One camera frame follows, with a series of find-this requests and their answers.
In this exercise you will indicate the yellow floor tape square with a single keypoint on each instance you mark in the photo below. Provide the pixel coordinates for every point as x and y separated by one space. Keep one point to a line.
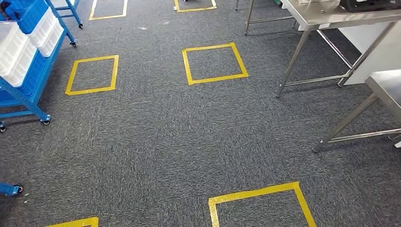
250 193
197 9
216 79
108 17

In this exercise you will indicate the black plastic part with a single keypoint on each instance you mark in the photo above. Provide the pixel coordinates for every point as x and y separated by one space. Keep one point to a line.
369 4

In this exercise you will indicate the green plastic crate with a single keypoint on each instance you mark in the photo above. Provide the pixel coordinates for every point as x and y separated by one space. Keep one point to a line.
277 2

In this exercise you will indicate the blue wheeled shelf rack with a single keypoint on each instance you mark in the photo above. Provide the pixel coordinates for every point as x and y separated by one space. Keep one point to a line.
28 104
75 14

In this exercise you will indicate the blue plastic crate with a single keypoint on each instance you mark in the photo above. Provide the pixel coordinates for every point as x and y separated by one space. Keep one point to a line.
34 75
31 15

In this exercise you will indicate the black rack caster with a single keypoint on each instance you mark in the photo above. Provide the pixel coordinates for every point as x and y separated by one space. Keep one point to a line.
45 122
73 44
2 128

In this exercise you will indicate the steel workbench table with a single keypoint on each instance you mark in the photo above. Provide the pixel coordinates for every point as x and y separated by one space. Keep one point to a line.
388 84
329 15

